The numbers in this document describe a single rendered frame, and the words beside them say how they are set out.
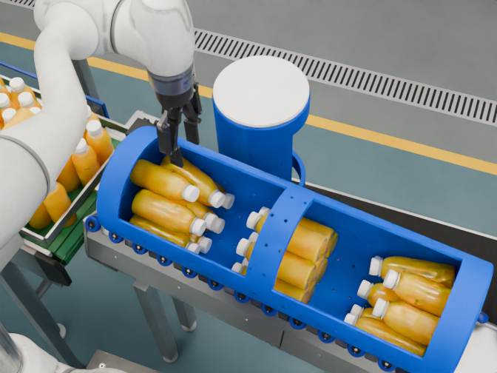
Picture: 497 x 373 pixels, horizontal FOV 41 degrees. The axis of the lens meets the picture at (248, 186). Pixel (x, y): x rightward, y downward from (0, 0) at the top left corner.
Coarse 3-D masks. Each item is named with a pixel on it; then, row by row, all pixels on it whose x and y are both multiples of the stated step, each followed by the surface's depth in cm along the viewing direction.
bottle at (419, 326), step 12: (384, 312) 141; (396, 312) 140; (408, 312) 139; (420, 312) 140; (396, 324) 139; (408, 324) 138; (420, 324) 138; (432, 324) 138; (408, 336) 140; (420, 336) 138; (432, 336) 137
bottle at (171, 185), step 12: (144, 168) 162; (156, 168) 161; (132, 180) 163; (144, 180) 161; (156, 180) 159; (168, 180) 158; (180, 180) 158; (156, 192) 161; (168, 192) 158; (180, 192) 157
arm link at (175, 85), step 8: (192, 64) 122; (184, 72) 120; (192, 72) 123; (152, 80) 122; (160, 80) 120; (168, 80) 120; (176, 80) 120; (184, 80) 122; (192, 80) 125; (152, 88) 125; (160, 88) 122; (168, 88) 122; (176, 88) 122; (184, 88) 123
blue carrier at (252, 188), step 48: (144, 144) 155; (192, 144) 159; (240, 192) 171; (288, 192) 147; (144, 240) 155; (240, 240) 171; (288, 240) 140; (384, 240) 157; (432, 240) 143; (240, 288) 149; (336, 288) 162; (480, 288) 131; (336, 336) 144
